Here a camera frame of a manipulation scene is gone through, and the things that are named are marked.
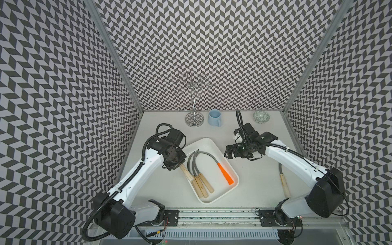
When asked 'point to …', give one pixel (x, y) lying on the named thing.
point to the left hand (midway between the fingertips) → (182, 163)
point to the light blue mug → (214, 117)
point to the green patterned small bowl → (261, 117)
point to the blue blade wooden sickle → (188, 174)
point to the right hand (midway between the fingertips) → (233, 157)
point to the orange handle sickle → (230, 181)
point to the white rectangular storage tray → (212, 172)
